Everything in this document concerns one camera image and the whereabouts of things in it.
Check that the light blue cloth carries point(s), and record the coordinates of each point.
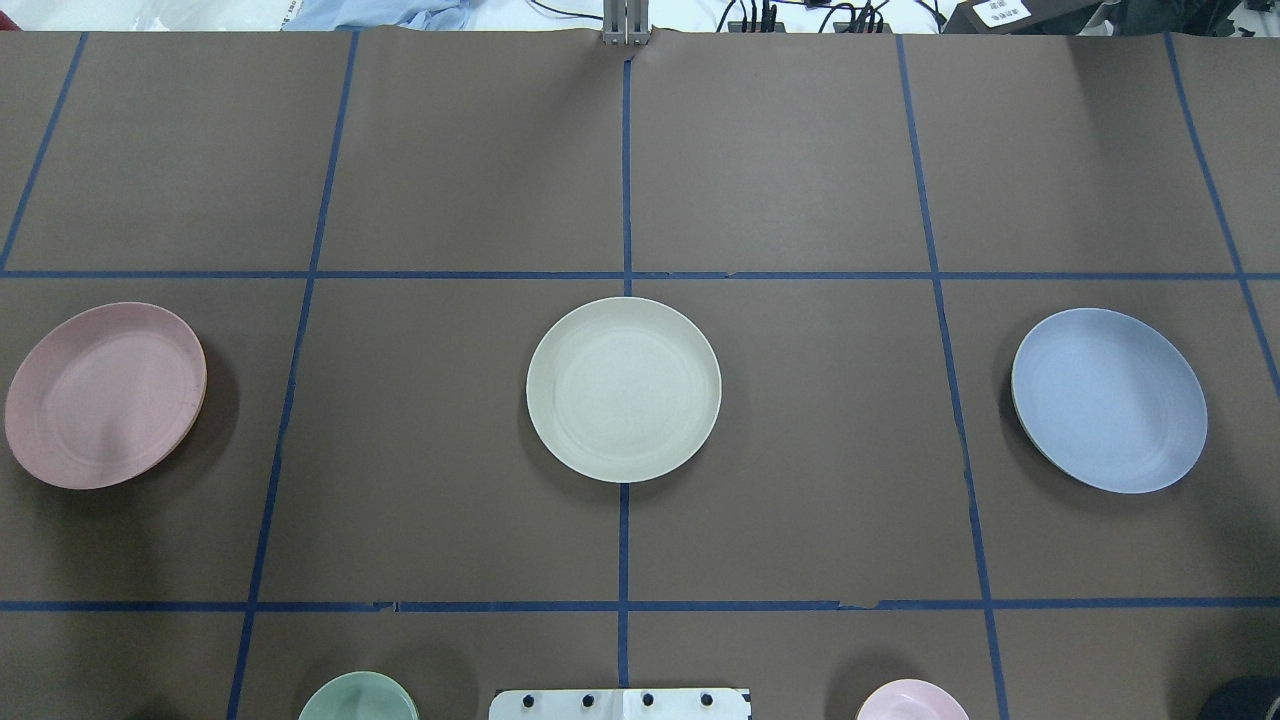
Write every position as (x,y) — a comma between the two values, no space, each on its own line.
(353,15)

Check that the pink plate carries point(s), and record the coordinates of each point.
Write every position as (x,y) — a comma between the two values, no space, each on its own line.
(105,396)

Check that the green bowl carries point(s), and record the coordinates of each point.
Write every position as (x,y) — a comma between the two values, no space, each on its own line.
(360,695)

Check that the dark blue saucepan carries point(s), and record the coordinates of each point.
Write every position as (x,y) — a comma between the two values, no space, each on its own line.
(1246,697)

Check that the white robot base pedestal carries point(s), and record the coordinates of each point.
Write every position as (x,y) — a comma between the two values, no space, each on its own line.
(623,703)

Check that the aluminium frame post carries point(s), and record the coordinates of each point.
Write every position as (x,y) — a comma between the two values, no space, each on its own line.
(626,23)

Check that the pink bowl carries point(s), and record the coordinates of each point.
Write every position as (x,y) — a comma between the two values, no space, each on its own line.
(910,699)

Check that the cream plate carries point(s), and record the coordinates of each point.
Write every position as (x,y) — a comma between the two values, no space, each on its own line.
(624,389)

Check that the light blue plate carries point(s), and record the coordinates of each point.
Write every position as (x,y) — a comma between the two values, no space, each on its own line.
(1109,401)

